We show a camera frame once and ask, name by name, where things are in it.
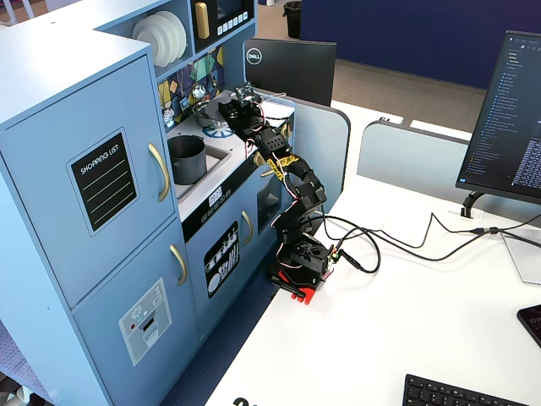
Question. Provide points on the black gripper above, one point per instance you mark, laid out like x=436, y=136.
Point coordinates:
x=229, y=111

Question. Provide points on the gray pot lid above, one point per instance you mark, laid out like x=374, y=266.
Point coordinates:
x=211, y=111

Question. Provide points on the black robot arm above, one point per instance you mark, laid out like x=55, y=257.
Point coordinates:
x=304, y=190

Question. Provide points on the glass pot lid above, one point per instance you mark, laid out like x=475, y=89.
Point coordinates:
x=198, y=108

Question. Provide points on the steel frying pan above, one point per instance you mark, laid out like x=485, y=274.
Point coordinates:
x=257, y=99

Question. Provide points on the small steel spoon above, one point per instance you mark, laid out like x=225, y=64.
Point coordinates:
x=214, y=80

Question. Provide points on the steel ladle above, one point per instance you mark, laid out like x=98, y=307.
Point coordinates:
x=198, y=90

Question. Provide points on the steel slotted spatula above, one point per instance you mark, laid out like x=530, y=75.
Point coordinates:
x=184, y=102

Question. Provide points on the gray toy sink basin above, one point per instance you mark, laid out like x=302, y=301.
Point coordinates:
x=215, y=158

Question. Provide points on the gold stove knob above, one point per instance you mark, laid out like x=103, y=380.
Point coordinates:
x=287, y=130
x=257, y=160

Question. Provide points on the steel skimmer spoon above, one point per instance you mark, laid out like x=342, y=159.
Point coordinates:
x=168, y=116

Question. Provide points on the gray cooking pot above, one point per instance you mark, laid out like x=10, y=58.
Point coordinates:
x=190, y=165

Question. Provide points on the Dell monitor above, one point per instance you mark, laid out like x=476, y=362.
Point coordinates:
x=296, y=72

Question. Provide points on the white plate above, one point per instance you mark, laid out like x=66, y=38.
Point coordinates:
x=145, y=38
x=181, y=31
x=169, y=36

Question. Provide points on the black toy microwave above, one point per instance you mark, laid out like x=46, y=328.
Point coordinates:
x=228, y=19

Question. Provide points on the blue oven door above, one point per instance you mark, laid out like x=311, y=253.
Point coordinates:
x=266, y=203

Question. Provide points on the light blue desk divider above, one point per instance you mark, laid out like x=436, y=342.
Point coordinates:
x=406, y=156
x=325, y=144

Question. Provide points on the black trash bin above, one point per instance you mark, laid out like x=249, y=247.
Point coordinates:
x=293, y=19

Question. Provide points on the blue dishwasher door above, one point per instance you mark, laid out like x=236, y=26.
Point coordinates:
x=198, y=279

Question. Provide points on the red table clamp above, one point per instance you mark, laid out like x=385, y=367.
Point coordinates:
x=305, y=295

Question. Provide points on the fridge door with shopping list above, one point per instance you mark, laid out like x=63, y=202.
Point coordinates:
x=50, y=211

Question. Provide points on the blue toy kitchen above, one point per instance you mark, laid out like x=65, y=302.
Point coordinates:
x=105, y=275

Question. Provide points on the fridge door with water dispenser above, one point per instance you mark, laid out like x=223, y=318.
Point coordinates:
x=127, y=359

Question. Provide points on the monitor with lit screen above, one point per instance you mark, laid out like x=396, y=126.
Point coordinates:
x=507, y=118

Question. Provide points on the silver monitor stand base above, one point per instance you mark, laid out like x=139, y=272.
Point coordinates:
x=522, y=258

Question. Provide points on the black keyboard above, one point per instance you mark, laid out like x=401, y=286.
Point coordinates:
x=444, y=393

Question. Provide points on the black smartphone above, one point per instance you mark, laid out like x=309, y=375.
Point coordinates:
x=531, y=323

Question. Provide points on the small wrist camera board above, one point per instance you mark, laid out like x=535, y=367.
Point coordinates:
x=244, y=91

